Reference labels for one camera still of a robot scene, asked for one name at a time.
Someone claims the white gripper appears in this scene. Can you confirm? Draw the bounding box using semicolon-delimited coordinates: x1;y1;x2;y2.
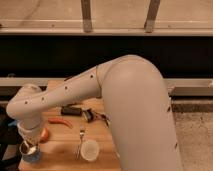
17;120;44;154

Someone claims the blue plastic cup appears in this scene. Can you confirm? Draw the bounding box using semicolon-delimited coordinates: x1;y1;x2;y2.
22;151;41;163

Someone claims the silver metal cup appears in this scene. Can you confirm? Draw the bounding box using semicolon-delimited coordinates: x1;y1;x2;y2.
19;141;37;156

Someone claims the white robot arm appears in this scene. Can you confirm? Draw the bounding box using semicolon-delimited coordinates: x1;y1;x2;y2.
6;55;183;171

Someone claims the red-yellow apple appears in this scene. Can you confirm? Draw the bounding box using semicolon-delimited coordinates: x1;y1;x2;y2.
40;128;49;143

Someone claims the black bag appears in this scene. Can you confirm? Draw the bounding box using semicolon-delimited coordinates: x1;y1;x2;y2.
0;114;22;171

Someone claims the silver fork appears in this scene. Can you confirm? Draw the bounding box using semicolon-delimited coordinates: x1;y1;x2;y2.
76;127;86;159

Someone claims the white plastic cup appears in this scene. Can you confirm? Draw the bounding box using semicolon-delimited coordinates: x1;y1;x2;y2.
80;140;100;162

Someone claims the black-handled peeler tool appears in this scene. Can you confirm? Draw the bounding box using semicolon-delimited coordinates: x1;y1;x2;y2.
83;109;109;125

